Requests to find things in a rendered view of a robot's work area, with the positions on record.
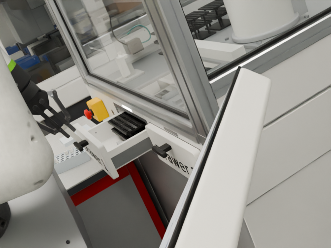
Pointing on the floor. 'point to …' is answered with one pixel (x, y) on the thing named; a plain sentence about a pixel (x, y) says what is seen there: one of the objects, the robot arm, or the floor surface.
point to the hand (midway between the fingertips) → (72, 134)
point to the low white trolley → (111, 201)
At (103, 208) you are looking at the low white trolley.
